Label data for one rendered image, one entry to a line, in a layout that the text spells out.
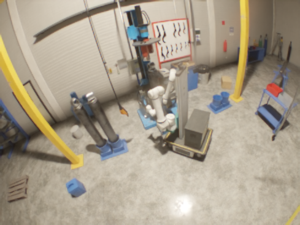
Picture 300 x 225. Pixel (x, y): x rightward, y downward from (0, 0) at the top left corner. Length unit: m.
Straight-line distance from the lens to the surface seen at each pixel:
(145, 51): 2.53
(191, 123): 2.39
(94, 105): 2.45
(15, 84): 2.75
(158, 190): 2.70
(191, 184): 2.71
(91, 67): 4.75
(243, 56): 4.04
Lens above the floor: 2.57
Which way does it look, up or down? 40 degrees down
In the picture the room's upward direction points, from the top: 14 degrees counter-clockwise
